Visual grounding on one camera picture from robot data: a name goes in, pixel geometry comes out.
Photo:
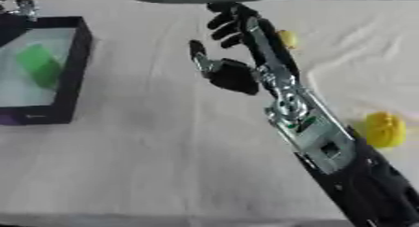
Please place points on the small yellow toy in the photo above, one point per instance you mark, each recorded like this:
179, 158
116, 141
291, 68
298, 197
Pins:
289, 38

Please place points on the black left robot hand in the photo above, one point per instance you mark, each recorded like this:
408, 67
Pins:
19, 6

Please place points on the black box white inside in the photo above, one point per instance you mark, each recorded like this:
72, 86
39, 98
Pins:
43, 72

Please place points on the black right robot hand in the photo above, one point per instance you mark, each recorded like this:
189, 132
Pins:
234, 76

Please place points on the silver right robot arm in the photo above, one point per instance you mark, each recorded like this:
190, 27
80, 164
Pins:
327, 143

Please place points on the large yellow toy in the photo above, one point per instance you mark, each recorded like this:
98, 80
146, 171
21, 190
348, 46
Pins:
385, 129

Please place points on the green block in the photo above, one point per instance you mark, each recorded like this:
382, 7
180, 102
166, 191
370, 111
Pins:
39, 65

